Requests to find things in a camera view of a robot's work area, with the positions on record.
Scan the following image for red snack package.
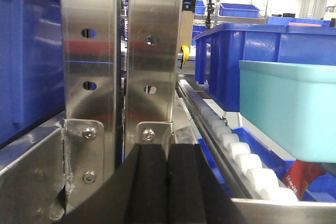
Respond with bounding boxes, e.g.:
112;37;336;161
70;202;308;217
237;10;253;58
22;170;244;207
282;159;326;200

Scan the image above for light teal plastic bin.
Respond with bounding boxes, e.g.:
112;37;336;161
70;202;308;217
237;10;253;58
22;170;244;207
239;60;335;163

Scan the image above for steel shelf front rail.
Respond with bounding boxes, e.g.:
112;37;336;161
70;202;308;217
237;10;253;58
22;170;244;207
232;198;335;223

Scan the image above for blue bin on far rack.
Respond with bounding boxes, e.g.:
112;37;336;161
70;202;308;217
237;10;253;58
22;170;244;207
219;3;260;18

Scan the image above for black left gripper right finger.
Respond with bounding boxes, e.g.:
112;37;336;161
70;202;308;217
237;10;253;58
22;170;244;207
167;144;249;223

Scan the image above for blue bin lower shelf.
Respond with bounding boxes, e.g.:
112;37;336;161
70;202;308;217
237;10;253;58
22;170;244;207
199;127;335;202

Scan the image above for steel rack upright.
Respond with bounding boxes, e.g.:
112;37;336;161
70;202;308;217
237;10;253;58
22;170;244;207
124;0;182;153
60;0;120;212

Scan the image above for left steel rack upright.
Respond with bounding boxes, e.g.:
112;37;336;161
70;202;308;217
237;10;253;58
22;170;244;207
60;0;120;212

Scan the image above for white roller track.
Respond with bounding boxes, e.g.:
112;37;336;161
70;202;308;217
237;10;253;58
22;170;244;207
178;79;297;202

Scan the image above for right steel rack upright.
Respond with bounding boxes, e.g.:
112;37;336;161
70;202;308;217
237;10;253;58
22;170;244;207
124;0;182;153

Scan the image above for blue bin behind teal bin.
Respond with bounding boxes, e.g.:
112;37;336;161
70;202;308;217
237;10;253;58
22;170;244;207
195;23;335;112

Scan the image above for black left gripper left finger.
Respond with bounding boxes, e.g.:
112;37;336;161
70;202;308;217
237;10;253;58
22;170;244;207
61;144;167;223

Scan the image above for large blue bin left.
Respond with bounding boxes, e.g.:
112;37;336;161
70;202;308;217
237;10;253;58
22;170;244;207
1;0;65;146

